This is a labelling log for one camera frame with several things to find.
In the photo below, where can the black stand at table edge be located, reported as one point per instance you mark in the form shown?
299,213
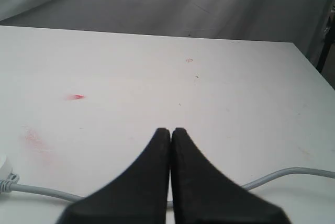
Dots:
328,41

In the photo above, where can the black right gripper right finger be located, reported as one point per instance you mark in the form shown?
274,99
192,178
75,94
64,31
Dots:
202,194

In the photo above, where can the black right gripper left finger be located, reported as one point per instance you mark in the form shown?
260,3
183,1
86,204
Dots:
138,195

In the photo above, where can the white five-outlet power strip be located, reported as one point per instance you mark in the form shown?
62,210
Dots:
5,167

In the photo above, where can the grey backdrop cloth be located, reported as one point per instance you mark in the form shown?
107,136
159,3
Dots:
298,21

